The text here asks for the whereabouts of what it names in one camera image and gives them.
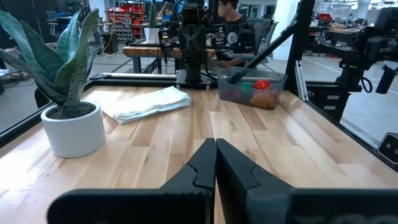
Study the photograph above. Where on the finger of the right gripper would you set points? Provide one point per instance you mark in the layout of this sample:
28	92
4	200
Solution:
200	42
186	42

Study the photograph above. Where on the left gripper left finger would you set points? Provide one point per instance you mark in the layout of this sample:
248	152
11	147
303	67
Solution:
202	171

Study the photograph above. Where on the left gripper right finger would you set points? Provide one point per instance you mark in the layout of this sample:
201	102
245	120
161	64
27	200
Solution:
233	180

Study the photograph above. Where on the small red toy strawberry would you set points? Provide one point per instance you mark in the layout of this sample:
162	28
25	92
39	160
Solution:
232	94

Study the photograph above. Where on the green toy bell pepper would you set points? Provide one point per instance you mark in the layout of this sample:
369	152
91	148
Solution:
247	86

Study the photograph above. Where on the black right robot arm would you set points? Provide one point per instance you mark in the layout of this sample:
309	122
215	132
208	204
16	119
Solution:
193	70

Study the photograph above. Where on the black background robot arm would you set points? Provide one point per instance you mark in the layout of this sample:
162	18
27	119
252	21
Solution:
367	46

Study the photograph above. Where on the translucent grey tupperware container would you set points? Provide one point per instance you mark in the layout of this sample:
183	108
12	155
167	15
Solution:
273	79

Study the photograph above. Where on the wooden background table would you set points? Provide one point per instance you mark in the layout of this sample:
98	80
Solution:
146	51

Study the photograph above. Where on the person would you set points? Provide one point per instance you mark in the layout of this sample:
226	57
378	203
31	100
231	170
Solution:
233	34

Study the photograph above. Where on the red parts shelf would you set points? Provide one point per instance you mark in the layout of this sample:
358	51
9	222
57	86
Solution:
127	18

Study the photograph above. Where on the grey office chair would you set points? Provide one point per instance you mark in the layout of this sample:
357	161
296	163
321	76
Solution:
264	34

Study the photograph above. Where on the white folded cloth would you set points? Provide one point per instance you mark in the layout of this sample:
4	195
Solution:
146	104

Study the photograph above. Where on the green snake plant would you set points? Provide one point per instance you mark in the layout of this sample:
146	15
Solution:
71	62

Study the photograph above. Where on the white round plant pot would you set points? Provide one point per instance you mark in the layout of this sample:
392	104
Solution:
74	133

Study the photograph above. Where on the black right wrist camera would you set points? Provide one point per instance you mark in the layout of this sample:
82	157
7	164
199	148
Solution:
192	14

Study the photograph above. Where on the black table-level camera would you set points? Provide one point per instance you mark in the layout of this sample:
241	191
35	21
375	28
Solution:
388	149

